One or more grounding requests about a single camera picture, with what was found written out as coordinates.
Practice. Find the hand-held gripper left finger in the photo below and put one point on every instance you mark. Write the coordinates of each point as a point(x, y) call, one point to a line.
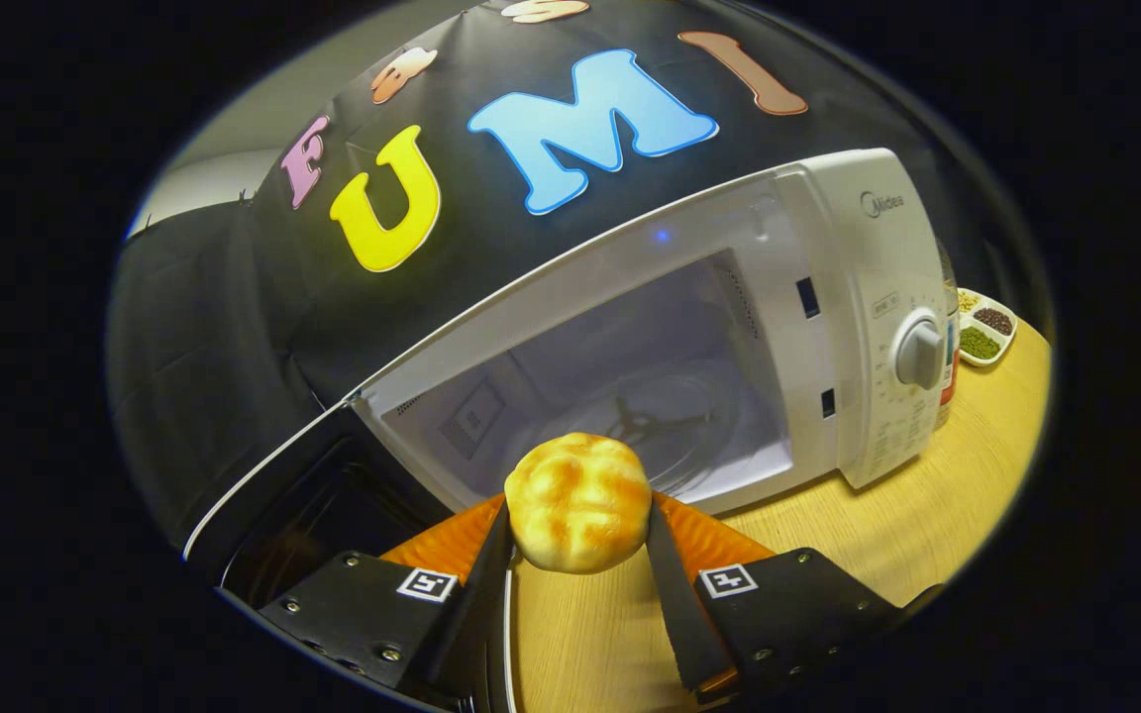
point(476, 594)

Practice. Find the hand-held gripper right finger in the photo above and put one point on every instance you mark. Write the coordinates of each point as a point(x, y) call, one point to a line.
point(674, 604)

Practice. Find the golden bread bun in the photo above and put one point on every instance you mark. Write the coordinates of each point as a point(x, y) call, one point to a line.
point(578, 505)

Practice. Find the white microwave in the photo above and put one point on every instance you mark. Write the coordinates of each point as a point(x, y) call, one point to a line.
point(828, 248)

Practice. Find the clear plastic water bottle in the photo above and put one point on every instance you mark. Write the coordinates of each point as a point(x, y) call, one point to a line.
point(949, 337)

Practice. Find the white divided spice dish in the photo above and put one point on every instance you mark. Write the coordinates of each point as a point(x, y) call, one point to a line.
point(985, 332)

